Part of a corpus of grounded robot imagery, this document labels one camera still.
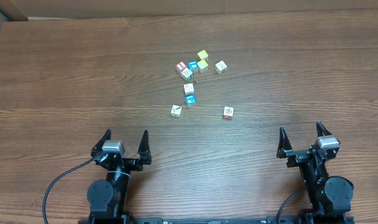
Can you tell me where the cream block green side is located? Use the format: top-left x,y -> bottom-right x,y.
181,68 -> 193,82

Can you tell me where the cream block pencil picture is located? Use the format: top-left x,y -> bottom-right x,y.
171,105 -> 182,118

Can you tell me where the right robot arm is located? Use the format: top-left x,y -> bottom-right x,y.
275,121 -> 354,223

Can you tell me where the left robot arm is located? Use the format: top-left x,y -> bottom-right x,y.
78,130 -> 152,224

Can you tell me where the cream block right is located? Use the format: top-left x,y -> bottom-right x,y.
214,60 -> 227,75

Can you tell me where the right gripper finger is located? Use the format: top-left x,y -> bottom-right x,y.
316,121 -> 331,137
277,126 -> 292,152

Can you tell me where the yellow block near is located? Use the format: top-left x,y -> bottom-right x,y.
197,59 -> 208,73

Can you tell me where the blue letter P block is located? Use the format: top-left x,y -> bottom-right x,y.
185,94 -> 196,108

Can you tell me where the cream block red side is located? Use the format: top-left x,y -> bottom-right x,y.
223,106 -> 234,119

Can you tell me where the yellow block far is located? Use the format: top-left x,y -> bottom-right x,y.
197,50 -> 209,61

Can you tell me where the cream block middle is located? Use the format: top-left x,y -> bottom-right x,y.
183,83 -> 195,96

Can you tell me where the yellow block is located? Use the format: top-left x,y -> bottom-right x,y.
197,50 -> 209,61
197,59 -> 208,73

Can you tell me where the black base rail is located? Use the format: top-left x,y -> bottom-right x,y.
77,215 -> 355,224

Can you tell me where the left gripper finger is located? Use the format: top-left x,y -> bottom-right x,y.
137,130 -> 151,159
92,129 -> 111,152

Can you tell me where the red letter I block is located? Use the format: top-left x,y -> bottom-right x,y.
175,60 -> 187,74

